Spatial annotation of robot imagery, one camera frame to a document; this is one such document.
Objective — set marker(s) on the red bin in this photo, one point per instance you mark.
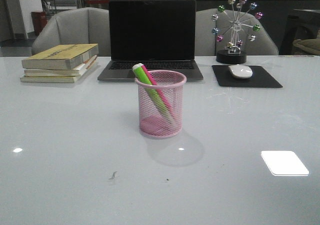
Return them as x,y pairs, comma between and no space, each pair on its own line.
39,21

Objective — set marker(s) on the cream book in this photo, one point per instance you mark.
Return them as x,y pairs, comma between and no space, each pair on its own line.
77,71
52,79

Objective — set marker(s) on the bottom cream book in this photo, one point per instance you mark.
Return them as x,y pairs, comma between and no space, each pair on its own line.
52,79

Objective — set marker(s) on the left grey armchair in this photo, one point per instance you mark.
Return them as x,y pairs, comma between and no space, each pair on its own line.
86,25

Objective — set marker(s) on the middle cream book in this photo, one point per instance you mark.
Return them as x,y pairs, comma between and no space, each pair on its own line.
77,71

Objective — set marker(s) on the grey armchair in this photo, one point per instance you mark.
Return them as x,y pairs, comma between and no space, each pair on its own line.
86,25
212,33

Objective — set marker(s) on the white computer mouse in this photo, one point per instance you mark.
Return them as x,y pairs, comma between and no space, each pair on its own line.
240,71

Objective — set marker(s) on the dark side table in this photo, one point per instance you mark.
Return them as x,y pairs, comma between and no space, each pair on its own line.
300,24

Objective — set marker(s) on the top yellow book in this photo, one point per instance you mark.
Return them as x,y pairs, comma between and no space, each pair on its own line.
61,57

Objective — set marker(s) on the green highlighter pen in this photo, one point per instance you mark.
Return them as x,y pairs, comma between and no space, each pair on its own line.
153,94

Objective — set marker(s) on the right grey armchair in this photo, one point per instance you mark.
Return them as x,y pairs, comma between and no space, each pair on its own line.
212,33

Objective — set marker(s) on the pink highlighter pen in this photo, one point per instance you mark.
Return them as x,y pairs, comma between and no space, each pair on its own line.
159,91

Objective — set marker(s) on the pink mesh pen holder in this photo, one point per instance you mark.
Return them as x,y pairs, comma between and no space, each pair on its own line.
151,122

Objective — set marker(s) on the dark grey laptop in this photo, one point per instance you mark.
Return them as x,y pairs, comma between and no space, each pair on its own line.
157,33

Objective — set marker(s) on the ferris wheel desk ornament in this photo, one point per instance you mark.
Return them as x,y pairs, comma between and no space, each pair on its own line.
232,52

